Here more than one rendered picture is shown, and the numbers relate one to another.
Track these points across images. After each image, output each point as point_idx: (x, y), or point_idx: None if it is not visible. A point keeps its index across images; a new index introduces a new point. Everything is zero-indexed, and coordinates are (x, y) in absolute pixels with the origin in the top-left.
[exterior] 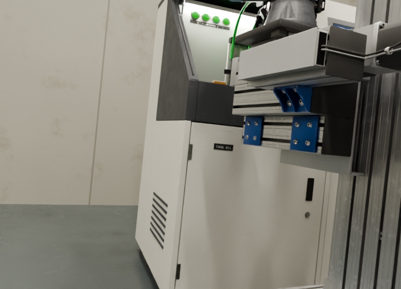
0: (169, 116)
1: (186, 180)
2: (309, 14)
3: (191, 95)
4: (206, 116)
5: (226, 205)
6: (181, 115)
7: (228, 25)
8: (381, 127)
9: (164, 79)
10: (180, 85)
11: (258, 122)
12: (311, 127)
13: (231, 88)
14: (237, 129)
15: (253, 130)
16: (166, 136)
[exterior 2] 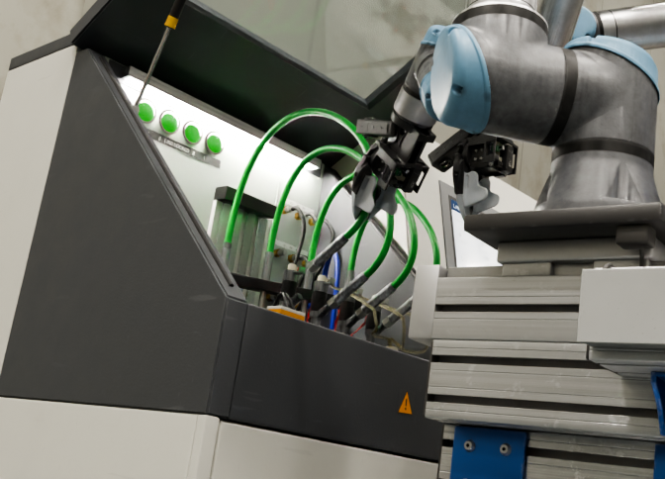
0: (97, 391)
1: None
2: (659, 198)
3: (227, 343)
4: (256, 405)
5: None
6: (177, 397)
7: (217, 155)
8: None
9: (60, 275)
10: (168, 306)
11: (511, 445)
12: None
13: (317, 334)
14: (321, 448)
15: (494, 467)
16: (73, 453)
